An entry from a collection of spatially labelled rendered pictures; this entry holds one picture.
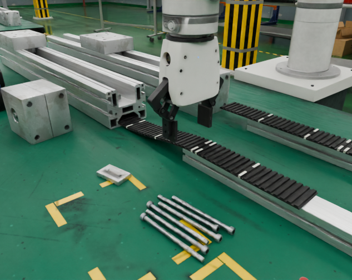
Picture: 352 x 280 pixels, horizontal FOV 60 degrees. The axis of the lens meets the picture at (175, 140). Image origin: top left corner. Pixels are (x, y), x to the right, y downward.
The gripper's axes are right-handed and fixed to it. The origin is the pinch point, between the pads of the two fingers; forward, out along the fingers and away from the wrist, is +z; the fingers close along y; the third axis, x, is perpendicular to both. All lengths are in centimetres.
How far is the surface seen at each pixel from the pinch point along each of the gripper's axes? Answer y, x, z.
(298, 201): -1.6, -22.3, 2.6
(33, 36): 2, 76, -6
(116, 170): -13.3, 3.2, 5.2
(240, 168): -0.8, -12.4, 2.5
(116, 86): 2.3, 27.0, -0.3
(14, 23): 34, 213, 4
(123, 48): 20, 51, -3
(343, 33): 497, 163, 51
